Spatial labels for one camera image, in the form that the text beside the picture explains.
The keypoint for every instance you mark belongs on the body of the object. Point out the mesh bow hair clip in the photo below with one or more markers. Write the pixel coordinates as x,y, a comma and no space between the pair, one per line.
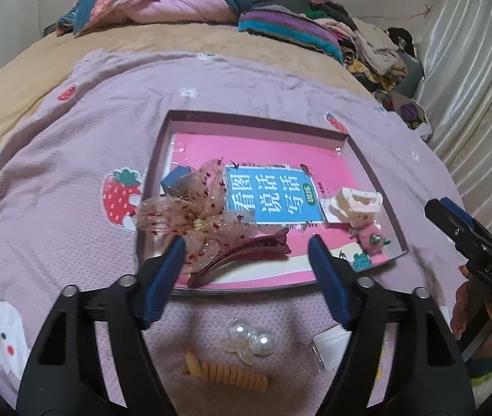
198,212

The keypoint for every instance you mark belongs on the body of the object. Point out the small blue box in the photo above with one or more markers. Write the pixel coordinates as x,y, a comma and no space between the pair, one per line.
176,180

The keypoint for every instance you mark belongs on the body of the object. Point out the striped pillow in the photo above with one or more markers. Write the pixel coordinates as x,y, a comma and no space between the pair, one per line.
289,30

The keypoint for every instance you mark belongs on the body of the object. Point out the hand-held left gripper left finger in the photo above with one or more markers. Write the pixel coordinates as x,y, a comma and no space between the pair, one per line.
163,277

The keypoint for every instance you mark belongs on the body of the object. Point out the pink book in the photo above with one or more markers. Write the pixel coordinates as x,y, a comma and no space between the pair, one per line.
267,151

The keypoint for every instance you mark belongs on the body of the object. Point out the white satin curtain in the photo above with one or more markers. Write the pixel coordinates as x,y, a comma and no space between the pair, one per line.
475,95

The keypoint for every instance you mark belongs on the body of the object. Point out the purple printed blanket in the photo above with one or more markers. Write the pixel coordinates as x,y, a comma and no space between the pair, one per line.
55,225

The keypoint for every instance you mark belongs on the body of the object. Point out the tan bed sheet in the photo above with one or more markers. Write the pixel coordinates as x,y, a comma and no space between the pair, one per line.
33,65

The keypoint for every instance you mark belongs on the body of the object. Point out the pearl hair clip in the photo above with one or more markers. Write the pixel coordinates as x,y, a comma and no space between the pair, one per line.
239,331

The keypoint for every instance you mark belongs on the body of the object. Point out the cream hair claw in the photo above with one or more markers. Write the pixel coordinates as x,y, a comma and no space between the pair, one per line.
354,201

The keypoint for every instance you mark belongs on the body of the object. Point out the pink plush hair clip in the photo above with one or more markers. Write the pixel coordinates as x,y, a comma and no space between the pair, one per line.
369,236

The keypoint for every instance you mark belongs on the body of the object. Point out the dark shallow cardboard box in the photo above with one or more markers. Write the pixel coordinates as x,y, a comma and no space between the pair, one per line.
250,130

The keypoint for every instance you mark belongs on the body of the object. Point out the pile of clothes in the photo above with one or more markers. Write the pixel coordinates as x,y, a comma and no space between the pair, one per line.
376,52

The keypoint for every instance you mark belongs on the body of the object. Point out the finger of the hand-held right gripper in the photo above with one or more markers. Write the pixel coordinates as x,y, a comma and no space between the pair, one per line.
456,210
447,222

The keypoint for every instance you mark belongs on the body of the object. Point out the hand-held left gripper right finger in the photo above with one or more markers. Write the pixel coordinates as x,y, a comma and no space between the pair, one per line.
328,277

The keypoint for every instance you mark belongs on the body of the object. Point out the orange spiral hair clip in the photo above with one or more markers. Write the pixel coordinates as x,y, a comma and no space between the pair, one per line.
228,375

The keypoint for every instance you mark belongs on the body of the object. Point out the floral quilt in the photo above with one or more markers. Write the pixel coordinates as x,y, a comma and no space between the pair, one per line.
176,6

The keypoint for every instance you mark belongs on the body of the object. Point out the person's right hand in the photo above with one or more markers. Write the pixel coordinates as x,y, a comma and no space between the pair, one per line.
460,307

